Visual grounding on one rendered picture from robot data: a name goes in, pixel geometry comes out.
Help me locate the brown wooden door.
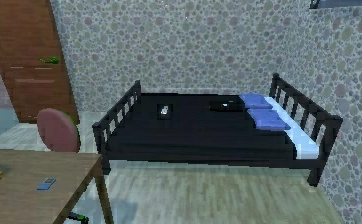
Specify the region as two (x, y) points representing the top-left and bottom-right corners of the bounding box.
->
(0, 0), (80, 125)

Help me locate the blue pillow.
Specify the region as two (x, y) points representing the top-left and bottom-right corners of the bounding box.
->
(238, 92), (274, 110)
(247, 108), (292, 131)

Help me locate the blue flat card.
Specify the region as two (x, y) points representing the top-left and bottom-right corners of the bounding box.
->
(36, 177), (57, 191)

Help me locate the flat black device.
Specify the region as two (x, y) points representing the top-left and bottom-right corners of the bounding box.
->
(208, 100), (246, 112)

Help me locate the brown wooden table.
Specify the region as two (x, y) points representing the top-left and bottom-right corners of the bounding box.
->
(0, 148), (115, 224)

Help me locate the black bed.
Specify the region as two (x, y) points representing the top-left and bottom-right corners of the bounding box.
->
(91, 72), (344, 188)

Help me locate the green door handle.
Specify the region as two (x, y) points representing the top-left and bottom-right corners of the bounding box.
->
(38, 56), (60, 65)

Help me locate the green black object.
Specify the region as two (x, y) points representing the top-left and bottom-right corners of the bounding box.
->
(68, 211), (90, 224)

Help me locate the pink round chair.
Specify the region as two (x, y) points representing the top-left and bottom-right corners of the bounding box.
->
(36, 107), (81, 153)

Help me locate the small black box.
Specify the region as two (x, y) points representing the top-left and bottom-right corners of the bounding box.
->
(156, 103), (174, 121)

